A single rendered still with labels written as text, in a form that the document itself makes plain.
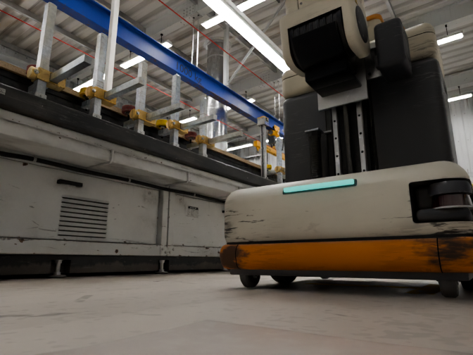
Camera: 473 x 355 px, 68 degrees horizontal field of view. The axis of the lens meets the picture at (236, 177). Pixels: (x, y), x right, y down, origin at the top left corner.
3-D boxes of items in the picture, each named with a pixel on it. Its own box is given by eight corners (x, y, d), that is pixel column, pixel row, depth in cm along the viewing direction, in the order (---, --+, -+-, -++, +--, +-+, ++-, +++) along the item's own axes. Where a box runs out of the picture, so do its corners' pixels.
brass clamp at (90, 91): (117, 104, 168) (117, 94, 169) (91, 94, 158) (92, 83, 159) (108, 107, 172) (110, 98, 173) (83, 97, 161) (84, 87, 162)
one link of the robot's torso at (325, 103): (325, 116, 121) (321, 52, 126) (415, 94, 105) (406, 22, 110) (288, 86, 100) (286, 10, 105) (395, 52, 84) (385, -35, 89)
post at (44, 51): (43, 108, 140) (57, 4, 151) (34, 105, 138) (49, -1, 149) (39, 110, 142) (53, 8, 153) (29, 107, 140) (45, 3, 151)
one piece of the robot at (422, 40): (313, 236, 146) (304, 56, 165) (469, 229, 115) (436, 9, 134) (272, 231, 120) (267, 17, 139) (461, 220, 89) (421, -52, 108)
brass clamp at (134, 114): (156, 125, 187) (157, 115, 189) (136, 116, 177) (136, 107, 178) (148, 127, 191) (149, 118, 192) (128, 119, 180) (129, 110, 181)
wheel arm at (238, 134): (243, 138, 211) (243, 131, 212) (239, 136, 208) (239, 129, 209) (189, 151, 236) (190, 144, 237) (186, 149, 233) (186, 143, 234)
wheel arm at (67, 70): (91, 67, 132) (92, 56, 133) (83, 63, 129) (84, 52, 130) (35, 97, 156) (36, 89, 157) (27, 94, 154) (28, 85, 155)
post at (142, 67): (142, 147, 179) (148, 63, 190) (136, 145, 176) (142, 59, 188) (137, 148, 181) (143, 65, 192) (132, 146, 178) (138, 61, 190)
